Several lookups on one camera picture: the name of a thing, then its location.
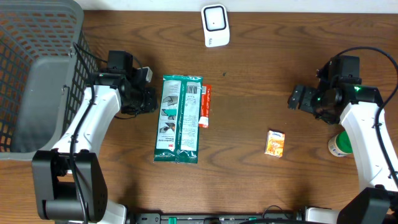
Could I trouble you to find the tall green white packet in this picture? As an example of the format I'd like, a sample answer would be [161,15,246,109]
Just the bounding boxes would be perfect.
[154,75,203,164]

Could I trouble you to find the green lid jar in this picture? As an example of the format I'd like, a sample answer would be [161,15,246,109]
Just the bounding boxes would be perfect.
[328,131,353,157]

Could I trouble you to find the orange snack packet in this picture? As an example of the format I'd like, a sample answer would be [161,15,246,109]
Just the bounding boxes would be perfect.
[264,130,285,157]

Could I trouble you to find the red stick sachet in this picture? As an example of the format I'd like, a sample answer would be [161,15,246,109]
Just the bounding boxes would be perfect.
[198,85,211,128]

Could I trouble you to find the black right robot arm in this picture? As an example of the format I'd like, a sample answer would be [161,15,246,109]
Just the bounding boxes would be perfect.
[288,84,397,223]

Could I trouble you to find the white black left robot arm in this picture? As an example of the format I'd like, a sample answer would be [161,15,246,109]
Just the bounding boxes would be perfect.
[32,67,157,223]

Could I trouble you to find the white barcode scanner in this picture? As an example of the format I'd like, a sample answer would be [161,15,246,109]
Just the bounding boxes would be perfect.
[201,4,230,48]

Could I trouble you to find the grey plastic mesh basket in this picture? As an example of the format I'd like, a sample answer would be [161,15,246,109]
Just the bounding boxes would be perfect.
[1,0,98,161]

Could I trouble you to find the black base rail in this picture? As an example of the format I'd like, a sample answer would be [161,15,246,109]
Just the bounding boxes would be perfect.
[131,212,302,224]

